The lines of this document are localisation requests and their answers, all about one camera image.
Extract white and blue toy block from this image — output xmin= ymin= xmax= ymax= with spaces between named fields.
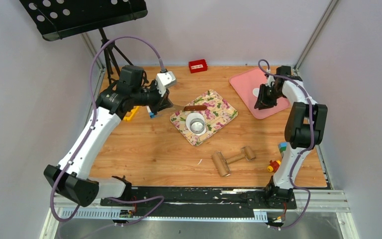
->
xmin=147 ymin=106 xmax=156 ymax=119

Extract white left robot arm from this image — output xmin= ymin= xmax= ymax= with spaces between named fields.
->
xmin=44 ymin=65 xmax=177 ymax=207

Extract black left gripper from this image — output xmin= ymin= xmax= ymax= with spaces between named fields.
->
xmin=132 ymin=80 xmax=174 ymax=116

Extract pink tray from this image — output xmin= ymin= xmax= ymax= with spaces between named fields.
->
xmin=229 ymin=68 xmax=290 ymax=120

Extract yellow triangular toy block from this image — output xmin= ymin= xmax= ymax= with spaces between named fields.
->
xmin=123 ymin=106 xmax=140 ymax=121

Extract white dough ball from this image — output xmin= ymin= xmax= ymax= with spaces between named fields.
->
xmin=186 ymin=113 xmax=206 ymax=136

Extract metal scraper wooden handle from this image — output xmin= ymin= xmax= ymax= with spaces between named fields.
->
xmin=165 ymin=103 xmax=208 ymax=116

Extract wooden rolling pin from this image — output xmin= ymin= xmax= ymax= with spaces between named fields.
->
xmin=211 ymin=146 xmax=256 ymax=177

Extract black music stand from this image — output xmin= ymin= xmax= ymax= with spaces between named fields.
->
xmin=19 ymin=0 xmax=150 ymax=87

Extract blue green stacked blocks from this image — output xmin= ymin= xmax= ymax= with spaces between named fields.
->
xmin=278 ymin=142 xmax=287 ymax=158

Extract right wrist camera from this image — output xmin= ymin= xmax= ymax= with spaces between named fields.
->
xmin=265 ymin=73 xmax=275 ymax=87

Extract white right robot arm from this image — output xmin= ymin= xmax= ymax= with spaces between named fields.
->
xmin=254 ymin=68 xmax=328 ymax=208

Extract red yellow toy block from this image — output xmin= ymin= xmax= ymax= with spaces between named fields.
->
xmin=267 ymin=160 xmax=281 ymax=173

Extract floral yellow tray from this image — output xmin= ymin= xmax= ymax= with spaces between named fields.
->
xmin=170 ymin=89 xmax=238 ymax=146

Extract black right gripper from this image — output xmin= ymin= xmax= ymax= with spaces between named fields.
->
xmin=255 ymin=83 xmax=285 ymax=110

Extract flat white dough wrapper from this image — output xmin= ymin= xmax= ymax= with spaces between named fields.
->
xmin=252 ymin=88 xmax=260 ymax=98

